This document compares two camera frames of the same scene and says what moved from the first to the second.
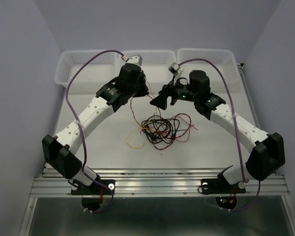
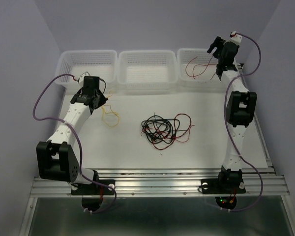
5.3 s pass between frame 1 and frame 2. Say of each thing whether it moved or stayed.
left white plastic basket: stayed
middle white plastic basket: stayed
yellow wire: moved
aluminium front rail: stayed
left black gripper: moved
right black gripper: moved
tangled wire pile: stayed
